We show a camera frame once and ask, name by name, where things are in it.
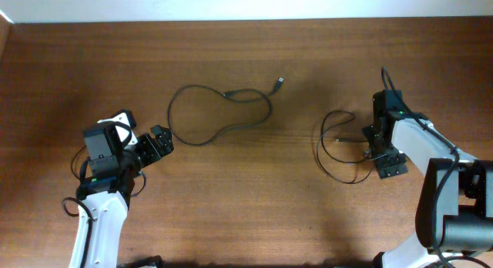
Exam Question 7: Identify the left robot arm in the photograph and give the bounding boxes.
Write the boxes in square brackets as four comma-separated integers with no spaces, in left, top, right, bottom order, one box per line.
[62,122,173,267]

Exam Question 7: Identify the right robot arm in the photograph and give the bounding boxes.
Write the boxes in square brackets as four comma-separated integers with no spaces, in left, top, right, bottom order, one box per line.
[363,90,492,267]

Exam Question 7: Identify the black USB cable with loop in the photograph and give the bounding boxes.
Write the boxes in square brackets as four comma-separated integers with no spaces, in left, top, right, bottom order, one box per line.
[166,77,285,147]

